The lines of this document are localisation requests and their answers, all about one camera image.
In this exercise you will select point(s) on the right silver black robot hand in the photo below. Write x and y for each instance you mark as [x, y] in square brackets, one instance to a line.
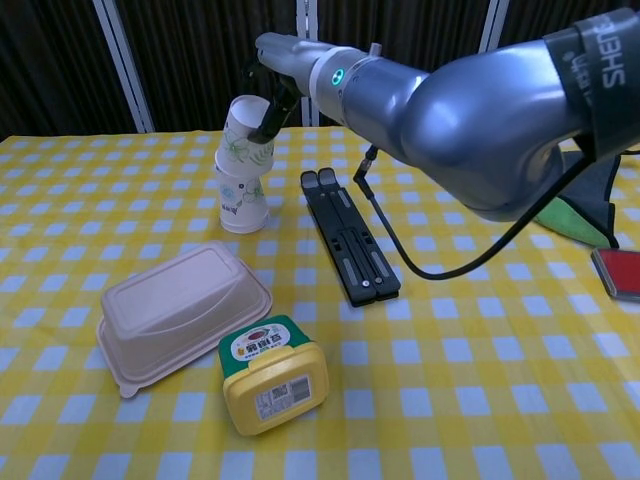
[285, 57]

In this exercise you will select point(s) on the white floral paper cup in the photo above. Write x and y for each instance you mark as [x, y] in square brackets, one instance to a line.
[240, 145]
[246, 227]

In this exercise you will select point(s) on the paper cup with line mark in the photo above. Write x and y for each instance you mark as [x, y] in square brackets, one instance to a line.
[240, 200]

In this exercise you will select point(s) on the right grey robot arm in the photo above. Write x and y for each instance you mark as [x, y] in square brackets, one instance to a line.
[475, 125]

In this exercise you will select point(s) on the black folding laptop stand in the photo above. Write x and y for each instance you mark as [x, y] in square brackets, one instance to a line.
[350, 240]

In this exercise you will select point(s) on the pink plastic lunch box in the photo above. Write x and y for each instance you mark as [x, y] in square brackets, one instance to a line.
[175, 305]

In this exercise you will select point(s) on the green yellow sauce tub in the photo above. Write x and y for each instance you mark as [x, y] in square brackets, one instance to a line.
[272, 380]

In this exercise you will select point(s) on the dark grey microfibre cloth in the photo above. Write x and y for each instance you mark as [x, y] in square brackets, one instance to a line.
[600, 200]

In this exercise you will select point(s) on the yellow white checked tablecloth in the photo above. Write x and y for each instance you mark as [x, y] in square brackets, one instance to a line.
[450, 375]

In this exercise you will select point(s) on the red stamp pad box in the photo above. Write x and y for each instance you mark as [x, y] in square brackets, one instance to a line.
[622, 272]

